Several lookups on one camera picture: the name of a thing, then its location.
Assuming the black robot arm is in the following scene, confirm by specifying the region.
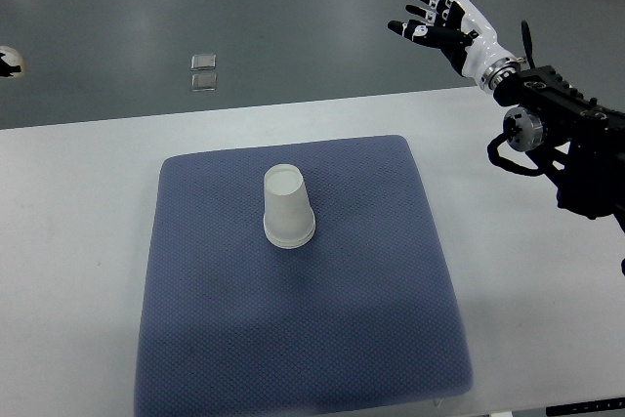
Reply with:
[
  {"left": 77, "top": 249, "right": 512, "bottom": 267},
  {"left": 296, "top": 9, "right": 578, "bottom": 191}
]
[{"left": 388, "top": 0, "right": 624, "bottom": 226}]

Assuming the blue grey fabric cushion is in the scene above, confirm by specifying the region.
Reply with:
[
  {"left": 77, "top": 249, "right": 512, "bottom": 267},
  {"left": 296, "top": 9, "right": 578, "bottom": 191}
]
[{"left": 135, "top": 135, "right": 473, "bottom": 416}]

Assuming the white paper cup on cushion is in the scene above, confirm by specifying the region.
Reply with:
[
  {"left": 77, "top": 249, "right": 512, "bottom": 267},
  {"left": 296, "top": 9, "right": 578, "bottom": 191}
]
[{"left": 263, "top": 164, "right": 316, "bottom": 249}]

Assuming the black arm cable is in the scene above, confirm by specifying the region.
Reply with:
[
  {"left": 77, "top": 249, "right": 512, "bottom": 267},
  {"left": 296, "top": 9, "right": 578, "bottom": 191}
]
[{"left": 486, "top": 131, "right": 563, "bottom": 178}]

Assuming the upper metal floor plate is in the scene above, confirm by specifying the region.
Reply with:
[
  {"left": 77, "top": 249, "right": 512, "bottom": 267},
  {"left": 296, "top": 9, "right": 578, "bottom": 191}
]
[{"left": 190, "top": 53, "right": 216, "bottom": 70}]

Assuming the white round object at edge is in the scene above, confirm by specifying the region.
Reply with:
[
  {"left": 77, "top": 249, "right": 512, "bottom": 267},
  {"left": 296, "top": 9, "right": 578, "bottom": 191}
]
[{"left": 0, "top": 45, "right": 25, "bottom": 78}]

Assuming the black table control panel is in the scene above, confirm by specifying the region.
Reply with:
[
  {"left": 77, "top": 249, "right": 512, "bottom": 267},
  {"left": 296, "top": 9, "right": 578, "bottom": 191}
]
[{"left": 545, "top": 397, "right": 624, "bottom": 416}]

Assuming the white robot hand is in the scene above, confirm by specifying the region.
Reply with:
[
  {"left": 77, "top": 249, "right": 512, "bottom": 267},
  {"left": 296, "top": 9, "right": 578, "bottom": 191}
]
[{"left": 388, "top": 0, "right": 519, "bottom": 92}]

